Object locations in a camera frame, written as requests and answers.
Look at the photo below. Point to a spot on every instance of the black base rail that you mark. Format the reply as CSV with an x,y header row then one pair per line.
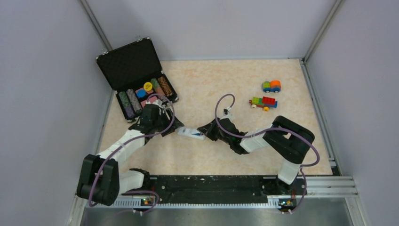
x,y
221,190

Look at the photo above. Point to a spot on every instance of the black poker chip case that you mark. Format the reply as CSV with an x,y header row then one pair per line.
x,y
130,67

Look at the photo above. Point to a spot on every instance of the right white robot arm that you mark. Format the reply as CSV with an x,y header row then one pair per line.
x,y
286,137

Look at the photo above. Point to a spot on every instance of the green poker chip stack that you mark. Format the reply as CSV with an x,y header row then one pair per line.
x,y
126,105

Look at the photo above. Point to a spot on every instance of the yellow poker chip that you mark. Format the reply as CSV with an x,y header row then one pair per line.
x,y
148,86

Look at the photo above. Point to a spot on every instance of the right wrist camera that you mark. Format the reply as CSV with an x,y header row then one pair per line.
x,y
227,114

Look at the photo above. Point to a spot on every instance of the purple grey chip stack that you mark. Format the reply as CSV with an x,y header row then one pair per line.
x,y
134,101

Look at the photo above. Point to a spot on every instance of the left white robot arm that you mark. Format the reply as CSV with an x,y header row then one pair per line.
x,y
100,179

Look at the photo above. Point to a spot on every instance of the white remote control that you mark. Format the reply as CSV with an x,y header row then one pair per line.
x,y
191,133

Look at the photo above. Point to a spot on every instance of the brown poker chip stack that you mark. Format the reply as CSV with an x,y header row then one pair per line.
x,y
165,86

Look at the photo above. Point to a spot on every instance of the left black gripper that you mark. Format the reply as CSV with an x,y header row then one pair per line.
x,y
163,114

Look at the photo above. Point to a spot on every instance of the orange blue toy car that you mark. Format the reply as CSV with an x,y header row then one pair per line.
x,y
271,86

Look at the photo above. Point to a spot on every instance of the green pink chip stack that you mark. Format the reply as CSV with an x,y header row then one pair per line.
x,y
157,87

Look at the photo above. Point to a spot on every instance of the blue poker chip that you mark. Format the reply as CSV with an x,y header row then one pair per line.
x,y
141,93

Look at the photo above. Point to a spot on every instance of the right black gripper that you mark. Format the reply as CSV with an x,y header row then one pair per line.
x,y
208,129

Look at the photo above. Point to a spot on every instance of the pink card deck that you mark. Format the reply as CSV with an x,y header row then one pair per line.
x,y
150,101

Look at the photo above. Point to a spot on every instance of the lego brick truck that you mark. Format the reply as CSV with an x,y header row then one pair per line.
x,y
263,102

